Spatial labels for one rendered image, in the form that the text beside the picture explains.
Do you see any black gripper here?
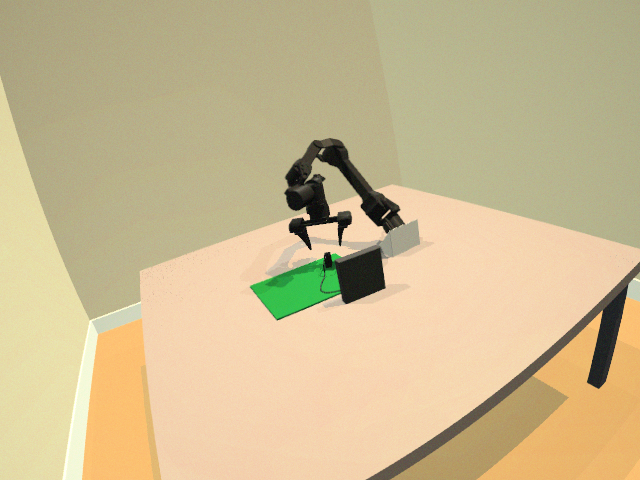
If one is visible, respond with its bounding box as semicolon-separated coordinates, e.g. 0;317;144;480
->
288;198;352;250

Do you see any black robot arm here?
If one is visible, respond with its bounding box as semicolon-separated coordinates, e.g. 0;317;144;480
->
284;138;405;234

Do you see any green circuit board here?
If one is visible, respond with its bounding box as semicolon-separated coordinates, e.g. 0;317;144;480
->
249;253;341;321

